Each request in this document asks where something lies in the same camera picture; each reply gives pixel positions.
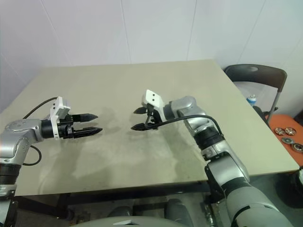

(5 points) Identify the grey robot torso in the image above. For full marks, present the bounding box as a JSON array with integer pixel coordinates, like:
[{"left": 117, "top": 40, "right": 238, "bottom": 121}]
[{"left": 78, "top": 214, "right": 187, "bottom": 227}]

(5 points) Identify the blue white bottle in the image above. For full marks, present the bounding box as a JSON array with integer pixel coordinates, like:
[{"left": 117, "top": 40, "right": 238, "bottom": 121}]
[{"left": 246, "top": 94, "right": 258, "bottom": 106}]

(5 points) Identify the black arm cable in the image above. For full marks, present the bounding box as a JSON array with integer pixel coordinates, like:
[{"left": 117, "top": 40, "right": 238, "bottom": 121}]
[
  {"left": 145, "top": 104, "right": 223, "bottom": 137},
  {"left": 22, "top": 96, "right": 59, "bottom": 166}
]

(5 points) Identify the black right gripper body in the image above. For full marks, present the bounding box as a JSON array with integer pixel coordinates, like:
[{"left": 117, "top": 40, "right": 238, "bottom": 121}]
[{"left": 144, "top": 105, "right": 159, "bottom": 131}]

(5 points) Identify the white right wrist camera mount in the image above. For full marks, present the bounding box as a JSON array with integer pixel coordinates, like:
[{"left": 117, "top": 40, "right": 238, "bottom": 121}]
[{"left": 141, "top": 89, "right": 166, "bottom": 122}]

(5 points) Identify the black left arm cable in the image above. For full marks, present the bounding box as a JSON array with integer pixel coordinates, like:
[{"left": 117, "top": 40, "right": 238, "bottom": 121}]
[{"left": 22, "top": 96, "right": 59, "bottom": 166}]

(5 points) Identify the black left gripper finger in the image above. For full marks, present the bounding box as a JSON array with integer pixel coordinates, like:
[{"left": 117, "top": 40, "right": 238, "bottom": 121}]
[
  {"left": 72, "top": 127, "right": 103, "bottom": 140},
  {"left": 70, "top": 113, "right": 98, "bottom": 124}
]

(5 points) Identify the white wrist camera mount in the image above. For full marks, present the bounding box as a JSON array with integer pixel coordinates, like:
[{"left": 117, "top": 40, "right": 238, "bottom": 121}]
[
  {"left": 141, "top": 89, "right": 166, "bottom": 122},
  {"left": 49, "top": 96, "right": 71, "bottom": 140}
]

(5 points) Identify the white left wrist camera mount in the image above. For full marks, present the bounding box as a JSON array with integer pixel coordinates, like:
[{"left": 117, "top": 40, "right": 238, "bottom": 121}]
[{"left": 49, "top": 96, "right": 71, "bottom": 140}]

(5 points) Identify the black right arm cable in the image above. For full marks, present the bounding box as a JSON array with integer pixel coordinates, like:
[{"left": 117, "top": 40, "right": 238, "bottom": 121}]
[{"left": 145, "top": 104, "right": 223, "bottom": 137}]

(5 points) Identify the dark folding chair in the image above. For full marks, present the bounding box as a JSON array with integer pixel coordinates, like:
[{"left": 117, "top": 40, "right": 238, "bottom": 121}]
[{"left": 223, "top": 64, "right": 288, "bottom": 123}]

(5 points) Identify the orange stool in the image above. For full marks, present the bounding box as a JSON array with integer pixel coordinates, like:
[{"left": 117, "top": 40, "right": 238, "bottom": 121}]
[{"left": 267, "top": 114, "right": 303, "bottom": 166}]

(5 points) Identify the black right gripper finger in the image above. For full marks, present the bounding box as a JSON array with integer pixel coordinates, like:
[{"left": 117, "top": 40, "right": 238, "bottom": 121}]
[
  {"left": 130, "top": 122, "right": 149, "bottom": 132},
  {"left": 133, "top": 106, "right": 149, "bottom": 116}
]

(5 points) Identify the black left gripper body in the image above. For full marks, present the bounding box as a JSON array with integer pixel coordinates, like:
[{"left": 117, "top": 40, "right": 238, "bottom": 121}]
[{"left": 58, "top": 114, "right": 76, "bottom": 141}]

